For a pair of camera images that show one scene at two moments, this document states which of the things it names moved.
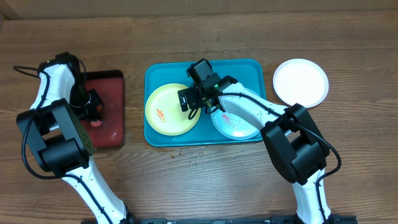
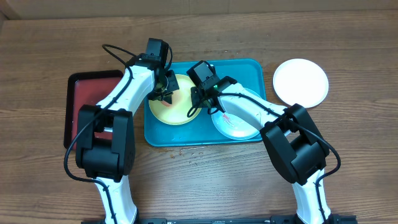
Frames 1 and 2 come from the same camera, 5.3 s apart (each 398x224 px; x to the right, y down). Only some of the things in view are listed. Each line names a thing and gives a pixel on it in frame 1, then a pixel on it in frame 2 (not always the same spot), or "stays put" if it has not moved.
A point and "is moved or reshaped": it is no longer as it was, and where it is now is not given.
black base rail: x=287 y=219 stays put
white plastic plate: x=301 y=81 stays put
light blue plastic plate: x=233 y=126 stays put
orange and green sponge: x=96 y=123 is moved or reshaped
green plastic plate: x=163 y=111 is moved or reshaped
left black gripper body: x=83 y=101 → x=170 y=84
